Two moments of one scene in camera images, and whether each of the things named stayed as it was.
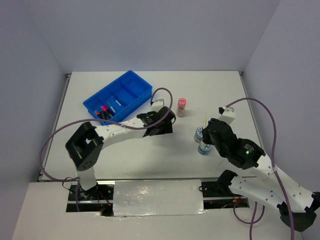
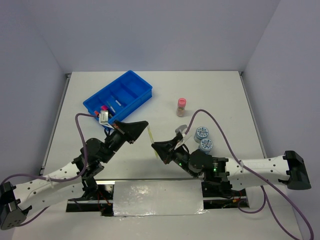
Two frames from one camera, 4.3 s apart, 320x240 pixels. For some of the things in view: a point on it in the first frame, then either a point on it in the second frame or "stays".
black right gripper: [205, 137] → [164, 148]
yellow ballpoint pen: [205, 122] → [153, 141]
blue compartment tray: [121, 97] stays
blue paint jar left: [198, 136] stays
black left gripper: [166, 128] → [131, 131]
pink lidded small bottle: [181, 106] stays
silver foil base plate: [153, 198] stays
